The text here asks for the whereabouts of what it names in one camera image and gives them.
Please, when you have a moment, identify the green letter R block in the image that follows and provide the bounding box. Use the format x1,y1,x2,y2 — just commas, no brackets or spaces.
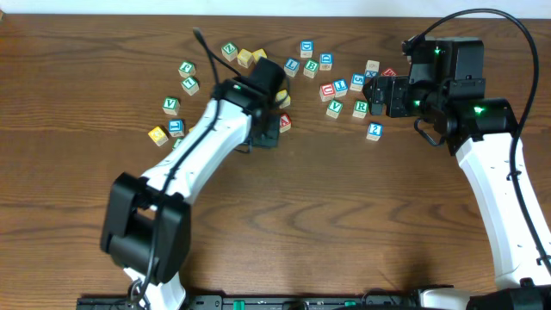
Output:
352,100,368,119

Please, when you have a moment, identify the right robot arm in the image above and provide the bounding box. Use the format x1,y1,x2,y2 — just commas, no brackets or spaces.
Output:
362,37,550,309

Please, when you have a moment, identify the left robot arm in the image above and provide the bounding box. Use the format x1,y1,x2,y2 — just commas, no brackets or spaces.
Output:
100,58,288,309

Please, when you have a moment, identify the red letter A block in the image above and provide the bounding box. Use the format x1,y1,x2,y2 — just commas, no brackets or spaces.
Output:
279,114,292,133

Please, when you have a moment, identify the red letter M block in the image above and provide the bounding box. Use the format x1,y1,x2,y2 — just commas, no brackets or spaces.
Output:
381,68,397,77

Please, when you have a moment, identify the blue letter X block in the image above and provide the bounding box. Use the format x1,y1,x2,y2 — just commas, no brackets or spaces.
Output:
364,60,380,78

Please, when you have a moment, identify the yellow block centre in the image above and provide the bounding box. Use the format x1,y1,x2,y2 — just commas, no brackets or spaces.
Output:
275,90,291,109

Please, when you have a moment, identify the yellow block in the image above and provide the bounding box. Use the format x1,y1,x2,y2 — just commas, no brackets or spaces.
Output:
252,48,268,64
237,48,254,68
275,90,291,109
148,127,169,146

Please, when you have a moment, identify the blue number 5 block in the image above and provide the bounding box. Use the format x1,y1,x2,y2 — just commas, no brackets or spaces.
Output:
350,73,366,91

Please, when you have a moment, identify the blue number 2 block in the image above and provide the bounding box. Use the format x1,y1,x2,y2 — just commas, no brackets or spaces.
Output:
366,122,383,141

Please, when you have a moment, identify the blue letter I block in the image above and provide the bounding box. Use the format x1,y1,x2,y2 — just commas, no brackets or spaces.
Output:
332,79,349,97

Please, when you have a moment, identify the green letter v block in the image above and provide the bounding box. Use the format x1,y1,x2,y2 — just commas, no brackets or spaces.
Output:
326,99,344,119
162,96,180,115

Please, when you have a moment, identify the red letter U block right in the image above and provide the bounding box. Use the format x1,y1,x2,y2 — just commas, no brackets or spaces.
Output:
319,83,336,102

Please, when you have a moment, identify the blue letter l block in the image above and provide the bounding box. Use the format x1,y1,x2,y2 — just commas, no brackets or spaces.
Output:
168,119,185,137
283,58,300,78

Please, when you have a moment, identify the yellow block top left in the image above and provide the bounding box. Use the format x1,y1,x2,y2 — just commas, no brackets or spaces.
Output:
237,48,254,68

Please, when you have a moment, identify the yellow block top right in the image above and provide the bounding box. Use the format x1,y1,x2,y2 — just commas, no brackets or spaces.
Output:
252,48,268,64

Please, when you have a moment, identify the green letter B block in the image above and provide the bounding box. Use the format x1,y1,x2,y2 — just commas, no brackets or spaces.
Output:
303,59,319,78

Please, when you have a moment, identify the blue letter D block lower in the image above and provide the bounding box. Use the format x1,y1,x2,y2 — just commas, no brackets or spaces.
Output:
319,53,334,71

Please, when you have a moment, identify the blue letter d block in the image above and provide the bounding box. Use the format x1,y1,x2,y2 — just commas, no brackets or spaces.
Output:
300,40,313,59
319,53,334,71

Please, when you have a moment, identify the green letter Z block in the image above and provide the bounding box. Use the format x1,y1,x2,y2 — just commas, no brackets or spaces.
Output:
221,42,238,62

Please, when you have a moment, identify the green number 7 block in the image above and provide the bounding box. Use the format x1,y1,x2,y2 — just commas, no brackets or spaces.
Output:
181,77,200,96

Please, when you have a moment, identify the blue letter D block upper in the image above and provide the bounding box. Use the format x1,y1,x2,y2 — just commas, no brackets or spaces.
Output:
300,40,313,59

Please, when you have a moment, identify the blue letter L block left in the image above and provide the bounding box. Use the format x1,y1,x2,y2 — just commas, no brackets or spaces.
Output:
168,119,185,137

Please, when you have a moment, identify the green number 4 block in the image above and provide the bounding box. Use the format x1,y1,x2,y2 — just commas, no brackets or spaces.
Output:
172,138,183,150

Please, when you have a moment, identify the green letter V block left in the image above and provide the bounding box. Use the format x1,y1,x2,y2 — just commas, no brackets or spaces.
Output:
162,96,180,115

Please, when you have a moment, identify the yellow block far left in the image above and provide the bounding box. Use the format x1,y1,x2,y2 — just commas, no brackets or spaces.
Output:
148,127,169,146

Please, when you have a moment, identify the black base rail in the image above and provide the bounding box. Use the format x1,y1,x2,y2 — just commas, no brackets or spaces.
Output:
77,286,474,310

